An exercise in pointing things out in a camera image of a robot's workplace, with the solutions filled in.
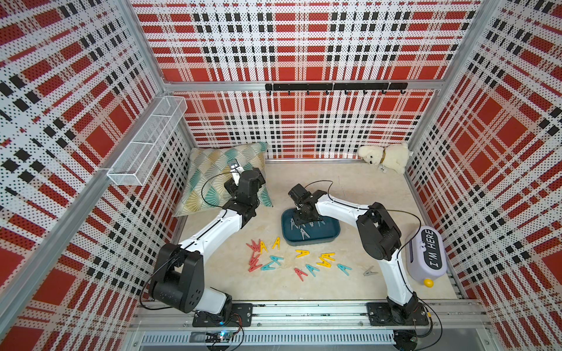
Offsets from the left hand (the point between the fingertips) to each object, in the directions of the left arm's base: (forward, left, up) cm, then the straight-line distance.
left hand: (247, 172), depth 86 cm
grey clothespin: (-11, -26, -22) cm, 36 cm away
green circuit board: (-52, +4, -21) cm, 56 cm away
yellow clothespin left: (-21, -5, -23) cm, 31 cm away
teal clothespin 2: (-30, -38, -23) cm, 53 cm away
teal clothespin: (-10, -31, -22) cm, 39 cm away
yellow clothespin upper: (-20, -11, -22) cm, 32 cm away
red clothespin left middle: (-27, -2, -22) cm, 35 cm away
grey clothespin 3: (-16, -23, -22) cm, 35 cm away
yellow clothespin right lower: (-29, -30, -22) cm, 47 cm away
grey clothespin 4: (-32, -47, -22) cm, 61 cm away
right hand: (-9, -22, -21) cm, 32 cm away
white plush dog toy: (+25, -71, -17) cm, 77 cm away
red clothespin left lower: (-30, -2, -22) cm, 37 cm away
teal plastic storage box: (-15, -32, -21) cm, 41 cm away
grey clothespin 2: (-13, -18, -18) cm, 29 cm away
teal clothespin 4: (-27, -11, -22) cm, 36 cm away
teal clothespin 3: (-30, -25, -23) cm, 46 cm away
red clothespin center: (-32, -21, -22) cm, 44 cm away
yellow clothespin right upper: (-25, -32, -22) cm, 46 cm away
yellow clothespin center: (-24, -22, -23) cm, 40 cm away
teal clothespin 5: (-30, -8, -22) cm, 38 cm away
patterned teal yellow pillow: (+7, +20, -7) cm, 22 cm away
